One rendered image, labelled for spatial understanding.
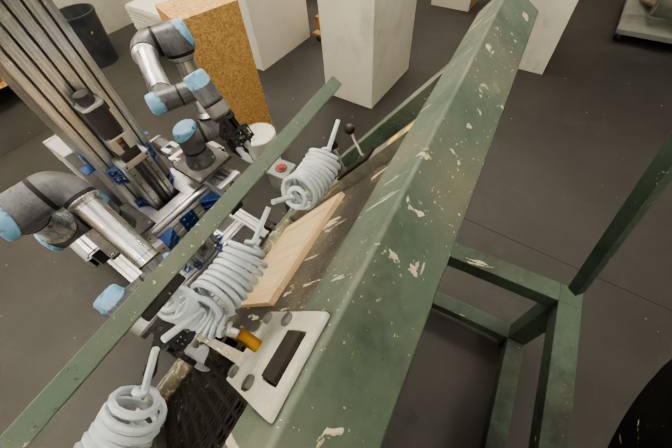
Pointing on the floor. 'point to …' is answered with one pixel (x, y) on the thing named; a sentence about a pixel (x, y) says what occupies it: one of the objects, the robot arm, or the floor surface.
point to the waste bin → (90, 33)
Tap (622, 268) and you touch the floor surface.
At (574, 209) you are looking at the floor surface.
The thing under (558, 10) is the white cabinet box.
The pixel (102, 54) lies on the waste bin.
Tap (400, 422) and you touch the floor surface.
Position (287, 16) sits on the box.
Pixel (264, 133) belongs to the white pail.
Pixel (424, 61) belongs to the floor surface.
